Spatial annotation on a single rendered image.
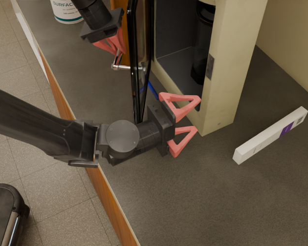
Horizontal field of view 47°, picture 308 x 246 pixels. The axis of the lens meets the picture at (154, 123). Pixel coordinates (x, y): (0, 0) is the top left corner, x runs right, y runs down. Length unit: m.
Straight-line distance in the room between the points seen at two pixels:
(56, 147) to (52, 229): 1.39
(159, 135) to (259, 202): 0.38
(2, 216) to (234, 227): 1.18
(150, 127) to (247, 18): 0.31
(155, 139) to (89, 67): 0.62
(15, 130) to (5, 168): 1.72
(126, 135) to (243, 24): 0.37
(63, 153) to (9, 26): 2.65
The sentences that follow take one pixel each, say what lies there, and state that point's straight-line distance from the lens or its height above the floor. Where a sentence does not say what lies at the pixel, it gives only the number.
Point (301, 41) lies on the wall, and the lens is 1.24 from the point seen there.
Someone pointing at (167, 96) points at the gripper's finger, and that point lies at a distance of 0.67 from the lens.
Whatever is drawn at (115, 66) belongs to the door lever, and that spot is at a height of 1.21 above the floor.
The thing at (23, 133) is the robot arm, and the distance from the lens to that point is 0.54.
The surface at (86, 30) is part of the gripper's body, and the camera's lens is 0.85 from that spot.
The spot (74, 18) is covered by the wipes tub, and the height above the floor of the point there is 0.96.
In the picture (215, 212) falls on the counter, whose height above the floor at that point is 0.94.
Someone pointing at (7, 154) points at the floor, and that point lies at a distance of 2.29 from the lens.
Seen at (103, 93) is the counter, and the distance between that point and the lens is 1.14.
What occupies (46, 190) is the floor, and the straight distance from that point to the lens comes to 2.08.
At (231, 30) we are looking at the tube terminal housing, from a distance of 0.79.
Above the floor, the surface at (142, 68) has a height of 1.21.
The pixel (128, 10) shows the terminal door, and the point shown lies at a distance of 0.69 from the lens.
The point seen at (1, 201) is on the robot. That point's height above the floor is 0.24.
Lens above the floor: 1.77
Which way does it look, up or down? 52 degrees down
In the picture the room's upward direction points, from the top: straight up
